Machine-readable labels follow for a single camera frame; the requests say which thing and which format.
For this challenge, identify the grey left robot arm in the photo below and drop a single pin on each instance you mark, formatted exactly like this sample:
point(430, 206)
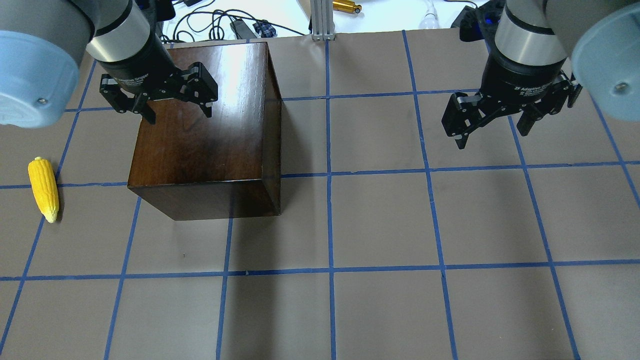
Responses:
point(42, 47)

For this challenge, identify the white light bulb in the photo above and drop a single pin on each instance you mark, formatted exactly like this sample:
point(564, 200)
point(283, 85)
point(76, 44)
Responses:
point(430, 19)

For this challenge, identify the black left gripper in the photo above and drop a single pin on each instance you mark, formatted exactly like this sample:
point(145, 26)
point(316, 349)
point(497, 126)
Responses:
point(141, 66)

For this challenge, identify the black power strip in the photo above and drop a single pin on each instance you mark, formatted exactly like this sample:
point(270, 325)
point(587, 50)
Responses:
point(241, 30)

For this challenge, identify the yellow toy corn cob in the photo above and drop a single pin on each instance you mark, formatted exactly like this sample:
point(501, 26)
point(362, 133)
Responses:
point(44, 188)

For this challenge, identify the aluminium frame post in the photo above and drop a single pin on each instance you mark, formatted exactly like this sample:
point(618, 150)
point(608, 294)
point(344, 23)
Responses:
point(322, 20)

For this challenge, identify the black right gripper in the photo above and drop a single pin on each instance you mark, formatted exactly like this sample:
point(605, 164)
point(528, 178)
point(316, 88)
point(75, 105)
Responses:
point(522, 76)

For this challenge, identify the dark wooden drawer cabinet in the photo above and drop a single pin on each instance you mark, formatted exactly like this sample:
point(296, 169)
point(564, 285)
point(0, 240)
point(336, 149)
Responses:
point(228, 165)

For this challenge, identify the gold metal cylinder tool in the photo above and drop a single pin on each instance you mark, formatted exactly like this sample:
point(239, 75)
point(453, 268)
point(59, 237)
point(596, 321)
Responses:
point(347, 6)

